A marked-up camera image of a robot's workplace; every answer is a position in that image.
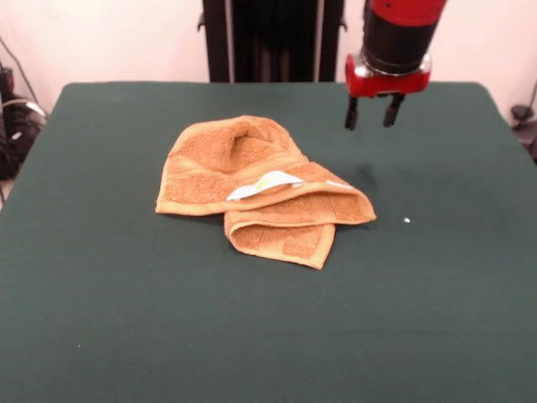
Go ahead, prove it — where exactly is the black cable bundle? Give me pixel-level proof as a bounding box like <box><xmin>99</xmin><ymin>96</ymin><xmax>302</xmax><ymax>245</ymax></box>
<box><xmin>0</xmin><ymin>35</ymin><xmax>50</xmax><ymax>181</ymax></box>

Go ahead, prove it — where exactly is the orange terry towel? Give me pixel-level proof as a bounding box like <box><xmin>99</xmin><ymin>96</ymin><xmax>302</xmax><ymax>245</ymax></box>
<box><xmin>154</xmin><ymin>115</ymin><xmax>378</xmax><ymax>270</ymax></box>

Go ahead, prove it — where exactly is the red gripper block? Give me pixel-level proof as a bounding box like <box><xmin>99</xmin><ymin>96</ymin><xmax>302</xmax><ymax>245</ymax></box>
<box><xmin>344</xmin><ymin>53</ymin><xmax>433</xmax><ymax>130</ymax></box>

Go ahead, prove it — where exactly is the dark green table cloth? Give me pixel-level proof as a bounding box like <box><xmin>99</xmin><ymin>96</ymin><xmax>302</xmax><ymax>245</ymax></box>
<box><xmin>0</xmin><ymin>81</ymin><xmax>537</xmax><ymax>403</ymax></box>

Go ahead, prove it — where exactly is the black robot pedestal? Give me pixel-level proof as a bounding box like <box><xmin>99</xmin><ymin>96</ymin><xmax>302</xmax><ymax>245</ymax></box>
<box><xmin>196</xmin><ymin>0</ymin><xmax>349</xmax><ymax>83</ymax></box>

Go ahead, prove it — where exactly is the black device with cable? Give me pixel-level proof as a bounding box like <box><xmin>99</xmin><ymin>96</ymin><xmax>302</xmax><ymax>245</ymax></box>
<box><xmin>509</xmin><ymin>103</ymin><xmax>537</xmax><ymax>165</ymax></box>

